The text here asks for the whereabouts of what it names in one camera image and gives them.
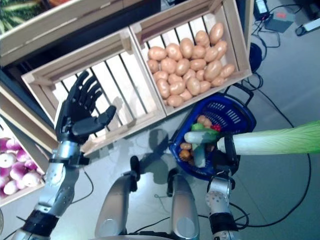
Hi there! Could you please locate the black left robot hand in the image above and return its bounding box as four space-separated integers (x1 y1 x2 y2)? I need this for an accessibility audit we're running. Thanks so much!
54 70 118 145

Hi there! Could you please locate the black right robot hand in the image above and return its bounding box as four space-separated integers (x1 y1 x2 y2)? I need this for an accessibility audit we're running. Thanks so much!
211 133 242 177

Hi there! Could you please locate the white green napa cabbage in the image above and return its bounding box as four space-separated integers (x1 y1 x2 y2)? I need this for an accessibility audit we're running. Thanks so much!
216 119 320 156

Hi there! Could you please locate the blue plastic shopping basket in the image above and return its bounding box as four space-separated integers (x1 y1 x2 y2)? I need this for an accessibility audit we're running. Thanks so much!
168 83 258 181

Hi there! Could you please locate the white dark-green long vegetable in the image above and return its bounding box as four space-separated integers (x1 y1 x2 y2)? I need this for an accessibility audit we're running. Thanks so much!
184 131 220 145

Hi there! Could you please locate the round orange vegetable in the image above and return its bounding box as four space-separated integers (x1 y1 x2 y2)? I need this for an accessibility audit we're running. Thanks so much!
180 149 194 162

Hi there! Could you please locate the small green pepper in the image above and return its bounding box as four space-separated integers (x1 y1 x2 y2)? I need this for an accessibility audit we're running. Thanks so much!
191 123 218 133

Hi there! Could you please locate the tan knobbly root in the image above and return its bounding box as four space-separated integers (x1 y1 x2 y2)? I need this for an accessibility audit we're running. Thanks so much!
197 114 213 127

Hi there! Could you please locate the wooden display rack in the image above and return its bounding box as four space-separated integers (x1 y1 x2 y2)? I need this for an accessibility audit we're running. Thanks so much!
0 0 256 155

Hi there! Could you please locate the silver right robot leg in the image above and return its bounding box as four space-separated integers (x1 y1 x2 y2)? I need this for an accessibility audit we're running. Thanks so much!
166 168 201 237

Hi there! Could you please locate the silver robot leg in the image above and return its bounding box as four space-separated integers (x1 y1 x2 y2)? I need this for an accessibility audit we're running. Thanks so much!
166 168 201 237
94 155 141 237

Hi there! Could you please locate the purple white onion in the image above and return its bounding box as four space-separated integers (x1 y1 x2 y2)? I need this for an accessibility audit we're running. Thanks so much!
22 171 42 188
3 180 20 196
23 159 38 171
0 152 18 166
12 141 27 157
0 137 14 152
9 163 28 179

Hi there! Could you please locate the large wooden crate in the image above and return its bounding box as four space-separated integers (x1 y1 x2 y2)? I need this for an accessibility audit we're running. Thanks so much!
0 0 125 67

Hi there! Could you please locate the silver left robot leg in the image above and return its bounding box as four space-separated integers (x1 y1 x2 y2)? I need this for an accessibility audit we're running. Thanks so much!
94 155 141 237

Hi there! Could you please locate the black round stand base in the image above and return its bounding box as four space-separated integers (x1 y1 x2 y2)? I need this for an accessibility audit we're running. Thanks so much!
249 42 263 73

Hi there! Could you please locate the grey robot waist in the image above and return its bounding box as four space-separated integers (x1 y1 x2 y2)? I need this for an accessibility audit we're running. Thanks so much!
87 233 201 240

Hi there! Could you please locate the green striped pumpkin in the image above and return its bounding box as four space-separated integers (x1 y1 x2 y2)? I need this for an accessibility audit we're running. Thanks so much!
0 0 47 35

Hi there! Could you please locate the grey box orange label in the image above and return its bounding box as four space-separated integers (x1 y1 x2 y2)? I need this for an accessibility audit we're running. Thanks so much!
263 11 295 33

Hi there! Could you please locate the white standing desk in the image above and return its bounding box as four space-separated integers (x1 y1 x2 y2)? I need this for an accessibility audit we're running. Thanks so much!
296 18 320 37

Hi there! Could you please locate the black power adapter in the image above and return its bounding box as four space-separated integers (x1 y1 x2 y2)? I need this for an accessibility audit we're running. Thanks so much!
254 0 270 15

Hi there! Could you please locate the black floor cable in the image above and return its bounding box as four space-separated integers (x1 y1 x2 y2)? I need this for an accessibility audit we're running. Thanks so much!
246 74 313 228

